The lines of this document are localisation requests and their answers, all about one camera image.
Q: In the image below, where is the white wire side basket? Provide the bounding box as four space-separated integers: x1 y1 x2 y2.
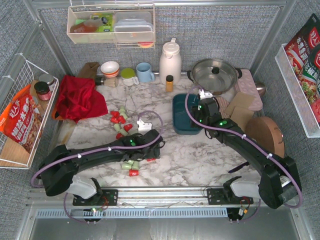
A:
0 53 60 169

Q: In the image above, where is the clear plastic container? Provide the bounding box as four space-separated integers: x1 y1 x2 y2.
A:
113 11 154 43

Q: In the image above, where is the green lidded cup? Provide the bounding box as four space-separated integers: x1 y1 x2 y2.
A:
120 68 139 87

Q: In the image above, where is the cream wall storage box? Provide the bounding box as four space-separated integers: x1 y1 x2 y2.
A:
66 3 156 48

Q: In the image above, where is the red coffee capsule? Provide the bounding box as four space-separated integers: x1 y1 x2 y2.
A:
146 158 156 162

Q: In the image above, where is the pepper grinder bottle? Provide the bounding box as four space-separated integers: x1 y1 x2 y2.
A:
94 76 119 88

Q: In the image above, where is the striped oven mitt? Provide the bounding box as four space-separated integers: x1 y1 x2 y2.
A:
216 96 230 119

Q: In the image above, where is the blue mug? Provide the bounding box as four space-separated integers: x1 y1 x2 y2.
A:
136 62 155 83

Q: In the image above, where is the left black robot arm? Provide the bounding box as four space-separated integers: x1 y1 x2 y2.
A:
39 129 166 197

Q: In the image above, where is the stainless steel pot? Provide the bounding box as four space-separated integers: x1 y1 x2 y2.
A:
186 58 243 96

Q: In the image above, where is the brown cardboard sheet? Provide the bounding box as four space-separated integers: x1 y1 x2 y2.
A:
224 92 255 115
230 106 254 131

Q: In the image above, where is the red snack bag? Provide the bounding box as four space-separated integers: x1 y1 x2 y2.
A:
0 84 42 153

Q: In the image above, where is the pink egg tray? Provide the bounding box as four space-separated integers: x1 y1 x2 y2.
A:
235 68 263 112

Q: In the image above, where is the white thermos jug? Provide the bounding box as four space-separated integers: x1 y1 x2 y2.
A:
159 37 182 84

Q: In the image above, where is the round wooden board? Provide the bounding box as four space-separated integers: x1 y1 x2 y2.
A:
244 116 285 158

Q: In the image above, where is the dark lid jar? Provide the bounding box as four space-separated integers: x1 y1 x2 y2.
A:
34 81 52 102

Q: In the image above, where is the brown paper bag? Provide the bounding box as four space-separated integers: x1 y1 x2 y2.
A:
76 62 100 79

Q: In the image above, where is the teal storage basket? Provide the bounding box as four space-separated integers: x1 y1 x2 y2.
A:
172 93 202 135

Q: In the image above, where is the red seasoning packet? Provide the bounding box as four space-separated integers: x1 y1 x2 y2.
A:
284 13 320 123

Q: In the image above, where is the red cloth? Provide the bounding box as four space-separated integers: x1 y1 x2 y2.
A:
52 75 108 123

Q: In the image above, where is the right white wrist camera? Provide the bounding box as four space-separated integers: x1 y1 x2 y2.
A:
198 89 214 100

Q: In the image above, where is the silver lid jar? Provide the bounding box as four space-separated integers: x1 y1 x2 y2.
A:
38 73 55 92

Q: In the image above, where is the white orange striped bowl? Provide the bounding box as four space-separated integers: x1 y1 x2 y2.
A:
100 61 120 78

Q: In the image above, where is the red capsule near front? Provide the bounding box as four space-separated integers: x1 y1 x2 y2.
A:
129 169 139 177

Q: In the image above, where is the orange spice bottle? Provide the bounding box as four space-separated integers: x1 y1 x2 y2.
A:
165 75 174 92

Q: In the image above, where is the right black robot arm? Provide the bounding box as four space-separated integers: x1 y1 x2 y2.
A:
185 97 304 209

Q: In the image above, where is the white right wall basket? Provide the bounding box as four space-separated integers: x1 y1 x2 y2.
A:
274 43 320 138

